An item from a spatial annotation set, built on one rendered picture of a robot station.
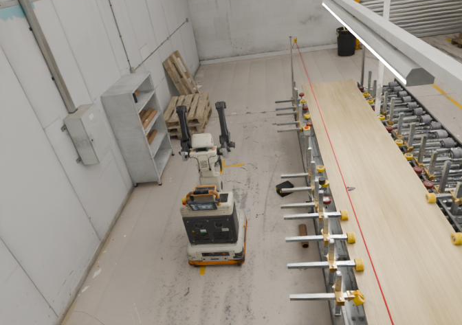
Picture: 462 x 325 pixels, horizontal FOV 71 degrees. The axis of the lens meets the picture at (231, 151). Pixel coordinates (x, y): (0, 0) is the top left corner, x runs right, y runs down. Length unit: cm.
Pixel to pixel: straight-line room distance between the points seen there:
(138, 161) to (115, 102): 98
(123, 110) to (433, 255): 384
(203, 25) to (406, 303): 939
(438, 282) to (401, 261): 25
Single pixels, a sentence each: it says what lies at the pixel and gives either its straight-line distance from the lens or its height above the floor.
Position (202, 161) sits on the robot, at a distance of 337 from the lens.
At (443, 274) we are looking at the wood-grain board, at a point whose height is 90.
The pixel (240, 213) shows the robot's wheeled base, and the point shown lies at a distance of 394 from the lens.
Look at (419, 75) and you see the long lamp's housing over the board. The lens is 165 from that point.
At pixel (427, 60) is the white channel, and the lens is 151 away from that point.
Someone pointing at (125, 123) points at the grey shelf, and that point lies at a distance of 481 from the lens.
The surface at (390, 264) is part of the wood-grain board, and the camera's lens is 267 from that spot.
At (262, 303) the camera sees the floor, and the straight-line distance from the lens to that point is 349.
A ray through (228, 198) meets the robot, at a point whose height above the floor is 81.
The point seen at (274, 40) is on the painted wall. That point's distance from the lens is 1059.
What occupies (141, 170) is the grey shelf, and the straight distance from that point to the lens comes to 516.
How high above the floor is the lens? 292
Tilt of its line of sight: 31 degrees down
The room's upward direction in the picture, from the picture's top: 10 degrees counter-clockwise
